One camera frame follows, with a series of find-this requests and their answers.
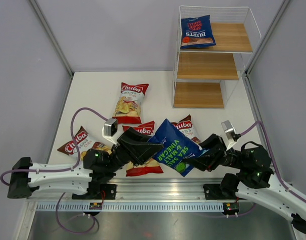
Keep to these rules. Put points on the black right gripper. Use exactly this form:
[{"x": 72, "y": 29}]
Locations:
[{"x": 213, "y": 142}]

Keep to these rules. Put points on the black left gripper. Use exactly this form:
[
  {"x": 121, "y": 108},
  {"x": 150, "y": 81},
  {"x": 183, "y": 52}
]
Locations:
[{"x": 134, "y": 140}]

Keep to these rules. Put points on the red Chuba bag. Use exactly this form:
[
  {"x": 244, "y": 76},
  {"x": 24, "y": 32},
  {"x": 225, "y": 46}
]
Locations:
[
  {"x": 128, "y": 107},
  {"x": 151, "y": 166}
]

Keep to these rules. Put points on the blue Burts sea salt bag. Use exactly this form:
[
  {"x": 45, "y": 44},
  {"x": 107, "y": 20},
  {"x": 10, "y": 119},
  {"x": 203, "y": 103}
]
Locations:
[{"x": 176, "y": 148}]

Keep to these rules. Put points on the blue Burts spicy chilli bag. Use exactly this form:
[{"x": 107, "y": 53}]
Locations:
[{"x": 196, "y": 32}]

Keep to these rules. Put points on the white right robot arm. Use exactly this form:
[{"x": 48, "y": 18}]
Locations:
[{"x": 256, "y": 181}]

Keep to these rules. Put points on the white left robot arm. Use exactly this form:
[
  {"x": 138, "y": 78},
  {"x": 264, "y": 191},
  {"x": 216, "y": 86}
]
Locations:
[{"x": 85, "y": 179}]

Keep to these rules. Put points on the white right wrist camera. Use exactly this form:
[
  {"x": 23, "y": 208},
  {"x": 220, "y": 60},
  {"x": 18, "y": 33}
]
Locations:
[{"x": 229, "y": 134}]

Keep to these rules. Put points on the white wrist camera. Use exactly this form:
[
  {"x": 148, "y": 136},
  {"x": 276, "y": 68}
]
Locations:
[
  {"x": 110, "y": 127},
  {"x": 229, "y": 134}
]

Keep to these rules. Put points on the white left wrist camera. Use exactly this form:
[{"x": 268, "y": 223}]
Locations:
[{"x": 110, "y": 127}]

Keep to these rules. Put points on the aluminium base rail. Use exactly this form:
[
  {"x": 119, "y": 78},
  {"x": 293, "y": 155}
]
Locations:
[{"x": 141, "y": 195}]

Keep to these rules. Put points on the right aluminium frame post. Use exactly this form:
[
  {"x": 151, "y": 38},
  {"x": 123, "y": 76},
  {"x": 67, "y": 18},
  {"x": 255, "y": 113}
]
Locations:
[{"x": 279, "y": 14}]

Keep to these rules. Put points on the aluminium frame post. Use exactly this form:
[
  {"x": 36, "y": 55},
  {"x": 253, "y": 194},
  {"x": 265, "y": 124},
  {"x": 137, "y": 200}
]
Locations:
[
  {"x": 50, "y": 35},
  {"x": 279, "y": 14}
]

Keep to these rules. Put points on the white wire wooden shelf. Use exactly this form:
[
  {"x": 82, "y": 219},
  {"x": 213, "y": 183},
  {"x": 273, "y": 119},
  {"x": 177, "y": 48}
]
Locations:
[{"x": 206, "y": 77}]

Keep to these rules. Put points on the left aluminium frame post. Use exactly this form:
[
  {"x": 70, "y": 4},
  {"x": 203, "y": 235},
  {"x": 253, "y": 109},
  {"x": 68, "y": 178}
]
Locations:
[{"x": 50, "y": 35}]

